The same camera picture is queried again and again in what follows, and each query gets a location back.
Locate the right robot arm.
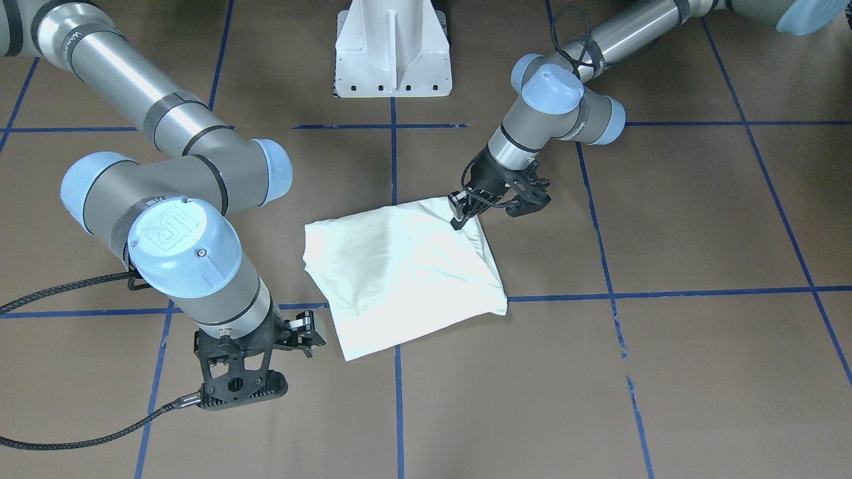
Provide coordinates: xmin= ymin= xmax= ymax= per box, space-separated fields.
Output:
xmin=2 ymin=1 xmax=323 ymax=410

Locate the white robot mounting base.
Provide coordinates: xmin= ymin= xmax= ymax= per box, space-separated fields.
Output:
xmin=333 ymin=1 xmax=453 ymax=99

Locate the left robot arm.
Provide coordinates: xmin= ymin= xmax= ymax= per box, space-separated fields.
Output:
xmin=448 ymin=1 xmax=849 ymax=230

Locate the cream long-sleeve Twinkle shirt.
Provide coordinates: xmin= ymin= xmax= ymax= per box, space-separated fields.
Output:
xmin=302 ymin=198 xmax=508 ymax=361

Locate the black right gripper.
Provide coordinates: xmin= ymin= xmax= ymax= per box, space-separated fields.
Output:
xmin=194 ymin=309 xmax=327 ymax=411

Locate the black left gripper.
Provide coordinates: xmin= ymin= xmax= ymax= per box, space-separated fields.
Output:
xmin=448 ymin=150 xmax=550 ymax=231

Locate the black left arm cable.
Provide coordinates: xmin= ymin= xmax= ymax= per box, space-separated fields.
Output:
xmin=550 ymin=5 xmax=600 ymax=77

